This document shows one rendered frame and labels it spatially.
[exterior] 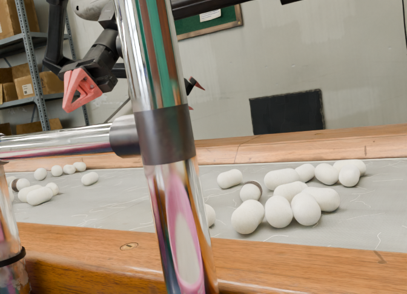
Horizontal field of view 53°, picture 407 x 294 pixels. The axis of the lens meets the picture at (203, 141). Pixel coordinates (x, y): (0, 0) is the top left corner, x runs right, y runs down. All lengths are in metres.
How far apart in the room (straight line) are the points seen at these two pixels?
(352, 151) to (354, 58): 1.92
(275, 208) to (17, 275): 0.18
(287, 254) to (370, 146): 0.33
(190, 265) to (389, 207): 0.22
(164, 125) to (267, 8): 2.42
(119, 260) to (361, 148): 0.36
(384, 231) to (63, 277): 0.22
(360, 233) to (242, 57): 2.34
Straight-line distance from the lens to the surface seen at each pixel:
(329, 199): 0.34
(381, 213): 0.35
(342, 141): 0.55
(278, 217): 0.32
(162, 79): 0.16
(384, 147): 0.53
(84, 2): 1.29
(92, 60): 0.80
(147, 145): 0.16
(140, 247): 0.27
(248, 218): 0.31
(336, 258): 0.21
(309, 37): 2.49
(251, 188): 0.39
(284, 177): 0.42
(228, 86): 2.66
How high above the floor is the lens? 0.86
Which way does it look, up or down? 7 degrees down
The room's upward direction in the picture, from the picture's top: 9 degrees counter-clockwise
